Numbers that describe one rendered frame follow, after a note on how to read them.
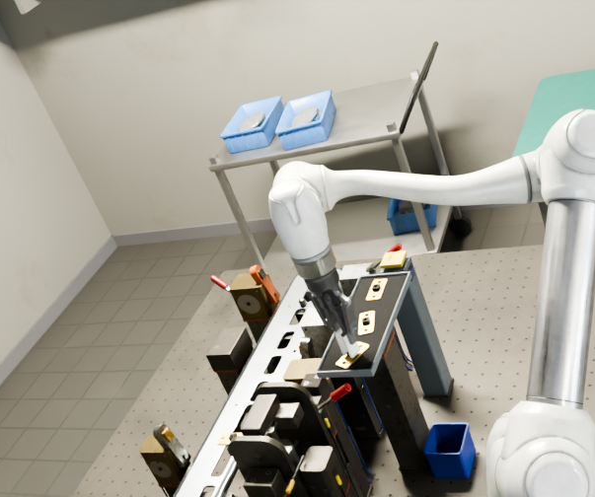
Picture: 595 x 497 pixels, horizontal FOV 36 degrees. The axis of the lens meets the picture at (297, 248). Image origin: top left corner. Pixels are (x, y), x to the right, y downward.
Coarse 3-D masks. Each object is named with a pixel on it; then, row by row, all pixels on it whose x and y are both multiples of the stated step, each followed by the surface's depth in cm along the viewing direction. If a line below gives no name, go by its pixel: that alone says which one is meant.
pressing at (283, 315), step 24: (288, 288) 278; (288, 312) 266; (264, 336) 260; (264, 360) 250; (288, 360) 247; (240, 384) 245; (240, 408) 236; (216, 432) 232; (216, 456) 224; (192, 480) 219; (216, 480) 217
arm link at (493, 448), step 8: (504, 416) 185; (496, 424) 185; (504, 424) 182; (496, 432) 183; (504, 432) 181; (488, 440) 185; (496, 440) 182; (488, 448) 184; (496, 448) 180; (488, 456) 184; (496, 456) 178; (488, 464) 183; (488, 472) 182; (488, 480) 184; (488, 488) 184; (496, 488) 175; (488, 496) 184; (496, 496) 177
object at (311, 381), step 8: (312, 376) 221; (304, 384) 219; (312, 384) 218; (320, 384) 218; (328, 384) 222; (312, 392) 218; (320, 392) 218; (328, 392) 221; (328, 408) 221; (336, 416) 225; (336, 424) 225; (336, 432) 224; (344, 432) 228; (336, 440) 226; (344, 440) 228; (344, 448) 227; (352, 448) 231; (344, 456) 228; (352, 456) 231; (352, 464) 231; (360, 464) 235; (360, 472) 234; (360, 480) 234; (360, 488) 234; (368, 488) 238; (368, 496) 236
